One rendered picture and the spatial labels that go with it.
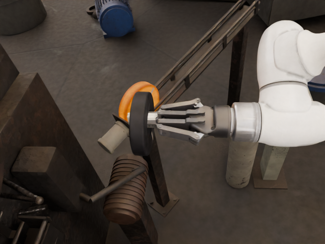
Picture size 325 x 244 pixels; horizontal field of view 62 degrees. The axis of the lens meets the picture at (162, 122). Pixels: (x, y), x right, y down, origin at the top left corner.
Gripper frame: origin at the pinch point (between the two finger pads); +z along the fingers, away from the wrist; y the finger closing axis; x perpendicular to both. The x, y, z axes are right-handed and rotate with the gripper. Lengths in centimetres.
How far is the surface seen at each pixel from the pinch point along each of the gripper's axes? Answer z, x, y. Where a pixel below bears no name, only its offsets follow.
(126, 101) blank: 7.9, -8.1, 13.9
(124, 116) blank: 8.7, -12.0, 11.4
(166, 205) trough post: 0, -84, 16
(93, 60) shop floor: 74, -87, 142
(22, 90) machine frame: 33.6, 1.2, 7.7
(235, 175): -33, -69, 27
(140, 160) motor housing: 6.2, -32.9, 9.2
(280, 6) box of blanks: -74, -53, 163
